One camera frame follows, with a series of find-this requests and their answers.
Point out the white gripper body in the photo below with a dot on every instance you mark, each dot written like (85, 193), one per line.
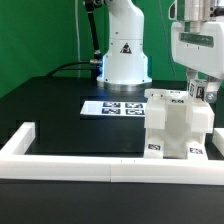
(203, 52)

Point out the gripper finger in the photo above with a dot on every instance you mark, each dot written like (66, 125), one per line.
(213, 85)
(191, 74)

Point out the white tagged cube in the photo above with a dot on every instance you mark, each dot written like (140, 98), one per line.
(197, 88)

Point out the white chair back part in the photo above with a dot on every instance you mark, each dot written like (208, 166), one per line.
(174, 112)

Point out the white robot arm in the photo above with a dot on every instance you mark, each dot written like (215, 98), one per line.
(125, 66)

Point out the white marker sheet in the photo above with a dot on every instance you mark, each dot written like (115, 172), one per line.
(112, 108)

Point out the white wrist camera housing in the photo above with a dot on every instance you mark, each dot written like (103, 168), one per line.
(172, 13)

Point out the white U-shaped obstacle frame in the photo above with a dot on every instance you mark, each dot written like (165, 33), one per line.
(15, 163)

